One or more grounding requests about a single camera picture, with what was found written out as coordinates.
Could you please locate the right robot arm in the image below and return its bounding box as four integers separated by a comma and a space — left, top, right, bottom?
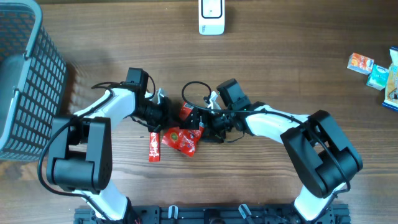
180, 78, 363, 223

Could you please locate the white barcode scanner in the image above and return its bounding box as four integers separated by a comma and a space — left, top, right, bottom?
198, 0, 225, 35

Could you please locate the black camera cable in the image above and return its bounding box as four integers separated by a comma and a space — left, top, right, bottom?
180, 81, 352, 223
37, 81, 125, 223

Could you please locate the black right camera cable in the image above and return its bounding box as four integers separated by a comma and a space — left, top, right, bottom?
180, 81, 352, 223

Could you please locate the red candy bag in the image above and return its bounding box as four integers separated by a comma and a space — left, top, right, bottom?
162, 120, 204, 157

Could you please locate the orange small box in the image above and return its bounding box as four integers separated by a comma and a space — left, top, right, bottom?
347, 53, 374, 75

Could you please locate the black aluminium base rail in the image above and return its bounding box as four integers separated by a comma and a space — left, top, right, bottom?
73, 204, 351, 224

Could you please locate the red stick sachet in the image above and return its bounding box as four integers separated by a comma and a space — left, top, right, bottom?
149, 133, 160, 162

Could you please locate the white cream snack bag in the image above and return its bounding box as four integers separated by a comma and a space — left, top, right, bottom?
382, 46, 398, 111

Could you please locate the teal small box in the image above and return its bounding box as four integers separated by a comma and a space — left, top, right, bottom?
366, 64, 389, 91

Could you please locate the grey plastic mesh basket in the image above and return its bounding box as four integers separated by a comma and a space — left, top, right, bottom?
1, 0, 68, 161

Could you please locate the black left camera cable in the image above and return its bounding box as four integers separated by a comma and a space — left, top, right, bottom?
37, 81, 125, 223

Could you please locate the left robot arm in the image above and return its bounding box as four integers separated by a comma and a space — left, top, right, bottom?
37, 68, 181, 223

